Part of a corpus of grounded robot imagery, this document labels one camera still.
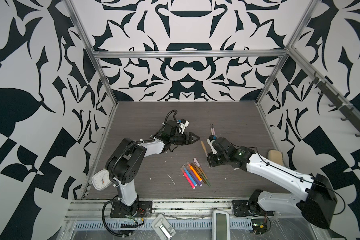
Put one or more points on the black hook rail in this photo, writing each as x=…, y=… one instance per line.
x=338, y=101

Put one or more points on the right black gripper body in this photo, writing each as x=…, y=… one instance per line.
x=217, y=159

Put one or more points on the olive green marker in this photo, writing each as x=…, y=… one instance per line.
x=204, y=177

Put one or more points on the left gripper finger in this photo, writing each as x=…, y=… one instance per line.
x=190, y=135
x=189, y=140

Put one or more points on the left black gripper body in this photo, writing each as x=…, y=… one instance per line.
x=179, y=139

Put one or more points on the blue marker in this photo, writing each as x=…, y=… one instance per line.
x=189, y=176

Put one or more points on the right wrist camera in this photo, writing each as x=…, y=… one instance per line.
x=210, y=142

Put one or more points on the white clamp device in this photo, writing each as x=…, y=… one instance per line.
x=163, y=228

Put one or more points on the brown pen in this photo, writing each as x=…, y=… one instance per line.
x=204, y=149

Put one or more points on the green lit circuit board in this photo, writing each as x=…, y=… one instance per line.
x=261, y=226

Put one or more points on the white timer clock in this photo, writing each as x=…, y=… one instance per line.
x=101, y=180

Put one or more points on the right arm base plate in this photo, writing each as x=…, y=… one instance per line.
x=247, y=208

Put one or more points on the orange marker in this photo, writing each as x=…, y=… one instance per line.
x=195, y=172

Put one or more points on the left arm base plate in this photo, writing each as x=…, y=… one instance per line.
x=132, y=209

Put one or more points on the purple marker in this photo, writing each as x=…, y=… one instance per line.
x=194, y=176

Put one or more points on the red pink marker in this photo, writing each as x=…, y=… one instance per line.
x=187, y=178

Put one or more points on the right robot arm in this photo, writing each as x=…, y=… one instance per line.
x=311, y=197

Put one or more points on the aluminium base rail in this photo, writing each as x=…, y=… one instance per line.
x=182, y=208

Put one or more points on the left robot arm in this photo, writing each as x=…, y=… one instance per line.
x=125, y=162

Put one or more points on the beige sponge block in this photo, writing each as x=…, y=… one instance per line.
x=275, y=157

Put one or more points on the white tablet device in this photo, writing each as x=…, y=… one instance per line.
x=220, y=225

